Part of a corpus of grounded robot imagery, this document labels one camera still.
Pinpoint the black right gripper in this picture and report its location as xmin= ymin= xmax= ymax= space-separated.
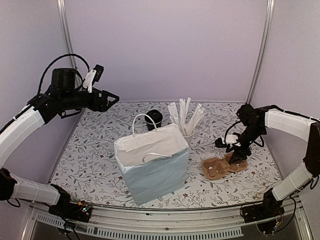
xmin=226 ymin=124 xmax=266 ymax=164

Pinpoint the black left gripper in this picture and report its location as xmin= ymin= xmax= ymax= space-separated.
xmin=60 ymin=87 xmax=120 ymax=112

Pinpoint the brown cardboard cup carrier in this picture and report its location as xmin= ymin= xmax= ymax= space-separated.
xmin=201 ymin=152 xmax=248 ymax=180

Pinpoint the black paper coffee cup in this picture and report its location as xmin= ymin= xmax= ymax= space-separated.
xmin=144 ymin=115 xmax=163 ymax=131

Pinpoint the light blue paper bag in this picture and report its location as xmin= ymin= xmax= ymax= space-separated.
xmin=114 ymin=123 xmax=191 ymax=205

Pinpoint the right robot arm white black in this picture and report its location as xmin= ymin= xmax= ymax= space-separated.
xmin=221 ymin=104 xmax=320 ymax=218

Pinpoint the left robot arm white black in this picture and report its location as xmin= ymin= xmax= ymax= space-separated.
xmin=0 ymin=64 xmax=120 ymax=217

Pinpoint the white paper cup holding straws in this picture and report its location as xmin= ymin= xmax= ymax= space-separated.
xmin=184 ymin=129 xmax=195 ymax=146

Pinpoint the bundle of white wrapped straws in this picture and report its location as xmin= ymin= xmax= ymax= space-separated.
xmin=167 ymin=97 xmax=206 ymax=137

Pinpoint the floral patterned table mat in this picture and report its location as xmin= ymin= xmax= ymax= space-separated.
xmin=51 ymin=102 xmax=282 ymax=210

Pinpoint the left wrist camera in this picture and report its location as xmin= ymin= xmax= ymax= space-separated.
xmin=82 ymin=64 xmax=104 ymax=93

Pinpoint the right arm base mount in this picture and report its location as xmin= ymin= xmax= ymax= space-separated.
xmin=239 ymin=203 xmax=285 ymax=235

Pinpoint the front aluminium rail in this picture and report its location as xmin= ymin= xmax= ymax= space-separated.
xmin=21 ymin=196 xmax=313 ymax=240

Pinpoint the black braided cable loop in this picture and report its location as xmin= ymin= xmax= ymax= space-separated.
xmin=36 ymin=53 xmax=91 ymax=96

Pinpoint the left aluminium frame post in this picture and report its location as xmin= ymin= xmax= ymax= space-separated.
xmin=56 ymin=0 xmax=74 ymax=54

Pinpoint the aluminium frame post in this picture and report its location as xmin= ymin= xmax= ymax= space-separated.
xmin=56 ymin=0 xmax=74 ymax=54
xmin=246 ymin=0 xmax=275 ymax=104

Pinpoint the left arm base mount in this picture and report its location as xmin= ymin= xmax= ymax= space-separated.
xmin=48 ymin=200 xmax=93 ymax=223

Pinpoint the right aluminium frame post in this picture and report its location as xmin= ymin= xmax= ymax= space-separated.
xmin=246 ymin=0 xmax=275 ymax=104

